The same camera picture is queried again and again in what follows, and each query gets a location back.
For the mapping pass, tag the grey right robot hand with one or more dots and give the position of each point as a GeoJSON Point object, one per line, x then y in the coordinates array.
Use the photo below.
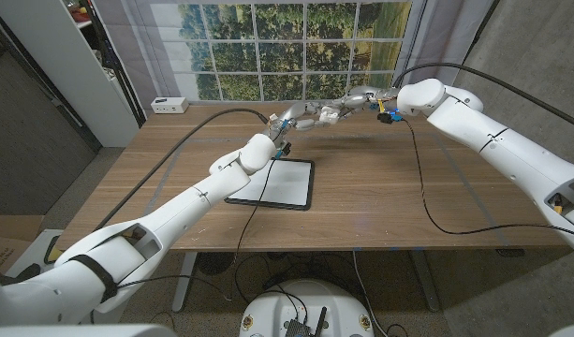
{"type": "Point", "coordinates": [368, 97]}

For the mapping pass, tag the metal table leg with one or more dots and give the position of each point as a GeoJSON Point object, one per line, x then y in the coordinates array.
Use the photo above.
{"type": "Point", "coordinates": [183, 285]}
{"type": "Point", "coordinates": [424, 281]}

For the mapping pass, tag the black backdrop stand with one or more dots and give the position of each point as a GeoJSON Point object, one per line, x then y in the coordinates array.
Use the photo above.
{"type": "Point", "coordinates": [478, 35]}
{"type": "Point", "coordinates": [122, 79]}

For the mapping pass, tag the black round floor object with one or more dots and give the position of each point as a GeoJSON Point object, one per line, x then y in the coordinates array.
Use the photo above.
{"type": "Point", "coordinates": [214, 263]}

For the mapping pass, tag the white flat box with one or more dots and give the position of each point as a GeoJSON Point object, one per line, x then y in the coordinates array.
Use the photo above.
{"type": "Point", "coordinates": [36, 248]}

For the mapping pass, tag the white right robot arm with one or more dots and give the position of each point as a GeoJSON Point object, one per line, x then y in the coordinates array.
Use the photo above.
{"type": "Point", "coordinates": [492, 140]}

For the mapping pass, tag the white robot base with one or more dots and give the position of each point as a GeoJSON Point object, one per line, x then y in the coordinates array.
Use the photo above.
{"type": "Point", "coordinates": [277, 304]}

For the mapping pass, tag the black antenna module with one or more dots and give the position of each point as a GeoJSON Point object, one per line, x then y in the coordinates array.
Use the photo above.
{"type": "Point", "coordinates": [296, 327]}

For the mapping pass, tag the small black-framed whiteboard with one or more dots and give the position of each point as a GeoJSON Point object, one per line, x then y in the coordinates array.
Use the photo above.
{"type": "Point", "coordinates": [291, 182]}

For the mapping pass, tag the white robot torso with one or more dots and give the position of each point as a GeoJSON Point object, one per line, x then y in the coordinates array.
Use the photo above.
{"type": "Point", "coordinates": [80, 331]}

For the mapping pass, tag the white power strip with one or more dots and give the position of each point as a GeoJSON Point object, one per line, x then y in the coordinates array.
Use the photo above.
{"type": "Point", "coordinates": [169, 106]}

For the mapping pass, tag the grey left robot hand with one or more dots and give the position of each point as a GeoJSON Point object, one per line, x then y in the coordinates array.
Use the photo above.
{"type": "Point", "coordinates": [296, 117]}

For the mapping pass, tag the white cabinet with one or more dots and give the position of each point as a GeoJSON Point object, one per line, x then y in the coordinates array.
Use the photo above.
{"type": "Point", "coordinates": [71, 61]}

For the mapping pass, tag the printed window backdrop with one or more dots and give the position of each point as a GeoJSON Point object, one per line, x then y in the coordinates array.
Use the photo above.
{"type": "Point", "coordinates": [286, 51]}

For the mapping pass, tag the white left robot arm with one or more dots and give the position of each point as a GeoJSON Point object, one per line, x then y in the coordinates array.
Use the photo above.
{"type": "Point", "coordinates": [193, 201]}

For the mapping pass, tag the red object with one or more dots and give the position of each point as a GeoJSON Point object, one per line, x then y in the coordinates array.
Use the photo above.
{"type": "Point", "coordinates": [80, 16]}

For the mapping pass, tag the cardboard box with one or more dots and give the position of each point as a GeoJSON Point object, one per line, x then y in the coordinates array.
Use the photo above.
{"type": "Point", "coordinates": [15, 227]}

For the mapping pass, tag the white airpods case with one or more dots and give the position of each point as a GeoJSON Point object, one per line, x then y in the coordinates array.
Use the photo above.
{"type": "Point", "coordinates": [331, 114]}

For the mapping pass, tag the black sneaker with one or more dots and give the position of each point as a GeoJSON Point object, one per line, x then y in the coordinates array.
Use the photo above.
{"type": "Point", "coordinates": [29, 272]}

